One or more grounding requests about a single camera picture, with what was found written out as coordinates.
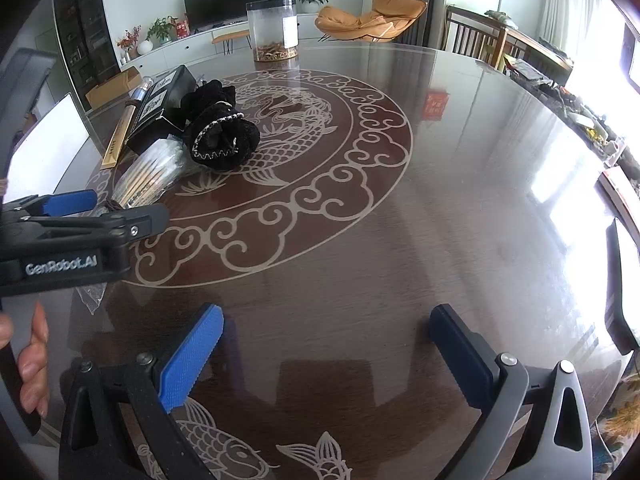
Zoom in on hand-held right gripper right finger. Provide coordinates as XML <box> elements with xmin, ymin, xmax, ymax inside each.
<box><xmin>429</xmin><ymin>304</ymin><xmax>598</xmax><ymax>480</ymax></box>

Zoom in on wooden slatted bench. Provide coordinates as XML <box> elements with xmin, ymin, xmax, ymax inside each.
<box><xmin>445</xmin><ymin>5</ymin><xmax>573</xmax><ymax>86</ymax></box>

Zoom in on black scrunchie white trim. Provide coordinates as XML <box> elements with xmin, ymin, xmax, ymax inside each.
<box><xmin>185</xmin><ymin>105</ymin><xmax>262</xmax><ymax>171</ymax></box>

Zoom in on clear jar black lid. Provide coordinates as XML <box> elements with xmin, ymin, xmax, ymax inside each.
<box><xmin>246</xmin><ymin>0</ymin><xmax>299</xmax><ymax>62</ymax></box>

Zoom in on person's left hand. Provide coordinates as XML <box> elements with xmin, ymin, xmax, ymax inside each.
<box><xmin>0</xmin><ymin>302</ymin><xmax>51</xmax><ymax>418</ymax></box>

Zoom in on wooden bench hairpin legs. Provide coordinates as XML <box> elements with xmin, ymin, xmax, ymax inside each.
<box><xmin>211</xmin><ymin>29</ymin><xmax>251</xmax><ymax>56</ymax></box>

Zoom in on clear plastic wrapper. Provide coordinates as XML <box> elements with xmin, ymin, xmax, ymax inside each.
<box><xmin>75</xmin><ymin>282</ymin><xmax>108</xmax><ymax>316</ymax></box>

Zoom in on gold slim box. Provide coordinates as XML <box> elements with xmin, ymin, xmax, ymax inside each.
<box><xmin>100</xmin><ymin>102</ymin><xmax>138</xmax><ymax>171</ymax></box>

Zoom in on black rectangular box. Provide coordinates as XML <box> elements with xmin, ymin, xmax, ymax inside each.
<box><xmin>125</xmin><ymin>65</ymin><xmax>198</xmax><ymax>156</ymax></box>

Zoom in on white cardboard box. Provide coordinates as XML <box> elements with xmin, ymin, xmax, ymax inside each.
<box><xmin>5</xmin><ymin>92</ymin><xmax>93</xmax><ymax>196</ymax></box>

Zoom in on red white flat box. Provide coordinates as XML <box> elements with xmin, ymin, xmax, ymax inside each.
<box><xmin>597</xmin><ymin>167</ymin><xmax>640</xmax><ymax>211</ymax></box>

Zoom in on brown cardboard box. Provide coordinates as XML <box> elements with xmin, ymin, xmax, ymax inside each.
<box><xmin>85</xmin><ymin>66</ymin><xmax>143</xmax><ymax>110</ymax></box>

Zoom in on green potted plant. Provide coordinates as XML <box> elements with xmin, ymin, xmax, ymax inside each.
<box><xmin>147</xmin><ymin>16</ymin><xmax>178</xmax><ymax>43</ymax></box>

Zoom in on black display cabinet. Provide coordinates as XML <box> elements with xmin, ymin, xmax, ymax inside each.
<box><xmin>52</xmin><ymin>0</ymin><xmax>121</xmax><ymax>111</ymax></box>

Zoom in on white sheer curtain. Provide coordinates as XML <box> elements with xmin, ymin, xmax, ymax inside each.
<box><xmin>542</xmin><ymin>0</ymin><xmax>626</xmax><ymax>61</ymax></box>

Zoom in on cotton swab bag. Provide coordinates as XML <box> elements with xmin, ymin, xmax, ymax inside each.
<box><xmin>107</xmin><ymin>142</ymin><xmax>186</xmax><ymax>208</ymax></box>

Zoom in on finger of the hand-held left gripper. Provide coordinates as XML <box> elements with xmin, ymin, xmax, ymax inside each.
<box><xmin>15</xmin><ymin>204</ymin><xmax>171</xmax><ymax>257</ymax></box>
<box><xmin>0</xmin><ymin>190</ymin><xmax>98</xmax><ymax>221</ymax></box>

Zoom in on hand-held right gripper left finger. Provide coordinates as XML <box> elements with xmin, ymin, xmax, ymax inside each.
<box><xmin>59</xmin><ymin>302</ymin><xmax>226</xmax><ymax>480</ymax></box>

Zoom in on black smartphone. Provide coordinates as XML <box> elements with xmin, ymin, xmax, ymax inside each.
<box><xmin>604</xmin><ymin>217</ymin><xmax>640</xmax><ymax>356</ymax></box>

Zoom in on black television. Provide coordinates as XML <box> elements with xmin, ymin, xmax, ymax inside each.
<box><xmin>183</xmin><ymin>0</ymin><xmax>267</xmax><ymax>31</ymax></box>

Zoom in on white TV console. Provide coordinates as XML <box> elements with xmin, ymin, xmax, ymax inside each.
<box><xmin>120</xmin><ymin>10</ymin><xmax>326</xmax><ymax>68</ymax></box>

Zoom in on silver capped tube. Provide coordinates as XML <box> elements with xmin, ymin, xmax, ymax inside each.
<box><xmin>129</xmin><ymin>76</ymin><xmax>153</xmax><ymax>108</ymax></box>

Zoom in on orange lounge chair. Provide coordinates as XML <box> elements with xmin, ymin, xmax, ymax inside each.
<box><xmin>315</xmin><ymin>0</ymin><xmax>428</xmax><ymax>43</ymax></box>

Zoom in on red flower arrangement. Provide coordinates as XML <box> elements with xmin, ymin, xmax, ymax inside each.
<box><xmin>117</xmin><ymin>25</ymin><xmax>142</xmax><ymax>61</ymax></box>

